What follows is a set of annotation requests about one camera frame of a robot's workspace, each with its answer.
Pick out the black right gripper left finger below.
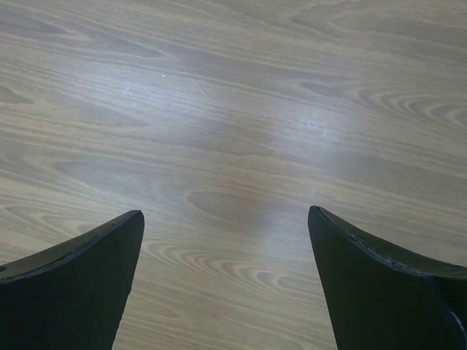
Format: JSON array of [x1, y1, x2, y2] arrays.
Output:
[[1, 210, 144, 349]]

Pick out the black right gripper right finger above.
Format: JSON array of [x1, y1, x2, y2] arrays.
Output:
[[308, 206, 466, 349]]

